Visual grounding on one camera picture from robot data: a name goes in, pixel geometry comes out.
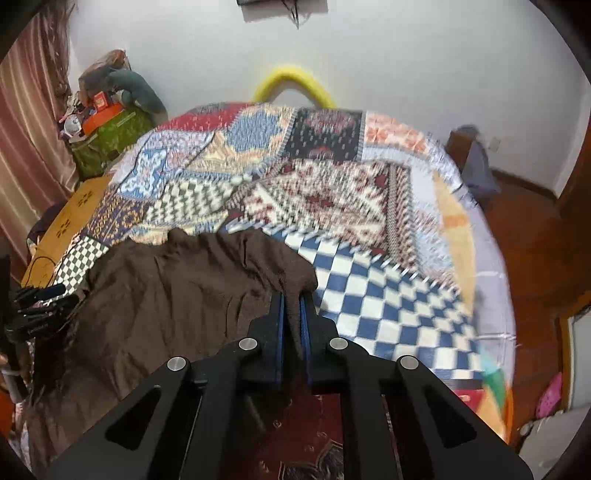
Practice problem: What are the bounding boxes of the cartoon print bed sheet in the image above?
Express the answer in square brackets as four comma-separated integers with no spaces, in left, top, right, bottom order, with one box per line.
[416,131,519,446]

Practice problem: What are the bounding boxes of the black hanging wires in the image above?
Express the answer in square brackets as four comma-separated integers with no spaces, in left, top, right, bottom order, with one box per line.
[277,0,309,30]

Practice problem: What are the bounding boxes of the green printed bag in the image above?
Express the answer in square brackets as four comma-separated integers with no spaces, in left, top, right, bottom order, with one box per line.
[69,104,155,182]

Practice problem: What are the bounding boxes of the wooden chair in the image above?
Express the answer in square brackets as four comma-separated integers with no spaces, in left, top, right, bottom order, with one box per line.
[446,129,476,167]

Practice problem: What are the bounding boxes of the patchwork print blanket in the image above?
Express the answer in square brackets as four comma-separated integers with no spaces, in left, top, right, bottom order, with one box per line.
[21,102,497,480]

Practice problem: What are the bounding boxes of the pink curtain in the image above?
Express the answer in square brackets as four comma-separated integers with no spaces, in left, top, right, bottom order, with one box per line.
[0,0,79,278]

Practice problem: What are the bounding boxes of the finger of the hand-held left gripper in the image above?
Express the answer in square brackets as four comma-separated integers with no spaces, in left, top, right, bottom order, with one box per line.
[13,284,68,306]
[6,295,82,343]

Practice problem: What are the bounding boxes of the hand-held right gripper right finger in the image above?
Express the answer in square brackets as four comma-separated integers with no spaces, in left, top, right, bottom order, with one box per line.
[299,294,533,480]

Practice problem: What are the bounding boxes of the thin black cable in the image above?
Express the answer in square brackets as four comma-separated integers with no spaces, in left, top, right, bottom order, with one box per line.
[23,254,58,287]

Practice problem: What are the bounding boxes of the pink slipper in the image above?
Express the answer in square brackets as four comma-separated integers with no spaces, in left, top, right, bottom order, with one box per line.
[536,373,564,418]

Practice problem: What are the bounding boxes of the yellow foam arch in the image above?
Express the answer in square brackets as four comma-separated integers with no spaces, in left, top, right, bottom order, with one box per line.
[252,65,338,110]

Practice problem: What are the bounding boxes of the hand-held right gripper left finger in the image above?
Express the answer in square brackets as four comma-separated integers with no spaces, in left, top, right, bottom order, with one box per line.
[44,293,285,480]

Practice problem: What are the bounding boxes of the orange box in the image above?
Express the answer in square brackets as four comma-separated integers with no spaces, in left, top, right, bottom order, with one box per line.
[82,91,125,137]

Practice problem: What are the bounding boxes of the blue-grey cloth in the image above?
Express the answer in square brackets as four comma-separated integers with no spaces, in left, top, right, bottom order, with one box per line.
[455,124,503,198]

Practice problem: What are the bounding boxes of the brown shirt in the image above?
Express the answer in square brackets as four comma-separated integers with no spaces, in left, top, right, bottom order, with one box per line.
[25,228,319,467]

